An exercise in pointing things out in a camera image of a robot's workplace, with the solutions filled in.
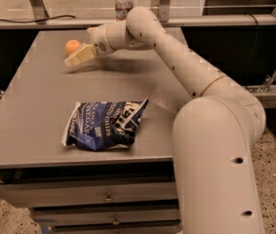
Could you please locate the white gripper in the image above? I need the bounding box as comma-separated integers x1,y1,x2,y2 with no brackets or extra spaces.
64,24,114,66

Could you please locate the black hanging cable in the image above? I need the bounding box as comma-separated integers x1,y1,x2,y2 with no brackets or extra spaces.
244,15,259,90

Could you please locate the clear plastic water bottle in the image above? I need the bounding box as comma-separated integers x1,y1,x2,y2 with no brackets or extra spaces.
115,0,134,20

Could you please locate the grey drawer cabinet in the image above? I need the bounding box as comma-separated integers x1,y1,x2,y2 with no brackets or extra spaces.
0,27,210,234

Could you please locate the black cable on ledge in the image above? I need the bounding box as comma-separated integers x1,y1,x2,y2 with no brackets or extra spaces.
0,15,77,24

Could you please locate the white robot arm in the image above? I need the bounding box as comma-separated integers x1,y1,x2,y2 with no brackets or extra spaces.
65,7,266,234

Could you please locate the blue potato chip bag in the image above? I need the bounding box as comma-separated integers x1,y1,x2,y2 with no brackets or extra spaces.
61,98,148,151

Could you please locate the orange fruit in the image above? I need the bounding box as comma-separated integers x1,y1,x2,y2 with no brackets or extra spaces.
65,39,81,56

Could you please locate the middle grey drawer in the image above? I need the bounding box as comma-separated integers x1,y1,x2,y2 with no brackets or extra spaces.
30,208,179,226

